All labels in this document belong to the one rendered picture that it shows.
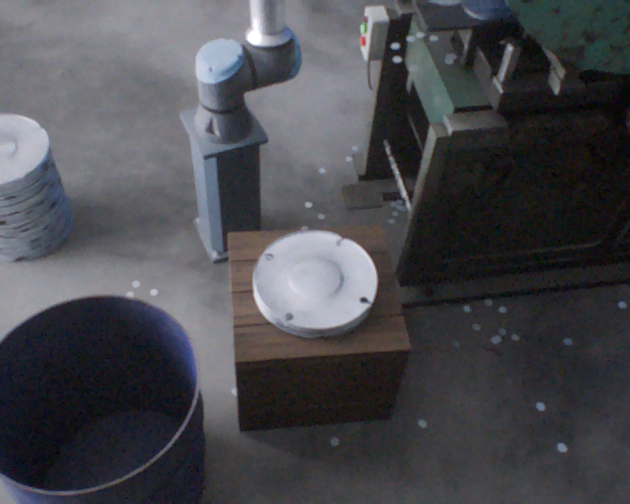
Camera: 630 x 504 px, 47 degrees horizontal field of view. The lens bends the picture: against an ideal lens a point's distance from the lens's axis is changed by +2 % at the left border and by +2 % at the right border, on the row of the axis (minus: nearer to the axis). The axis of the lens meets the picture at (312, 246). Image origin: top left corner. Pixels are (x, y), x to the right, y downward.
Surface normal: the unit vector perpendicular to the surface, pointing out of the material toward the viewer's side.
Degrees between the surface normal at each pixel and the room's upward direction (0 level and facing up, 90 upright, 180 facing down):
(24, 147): 0
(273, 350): 0
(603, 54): 90
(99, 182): 0
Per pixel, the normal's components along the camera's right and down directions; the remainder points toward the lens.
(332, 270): 0.05, -0.64
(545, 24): 0.17, 0.76
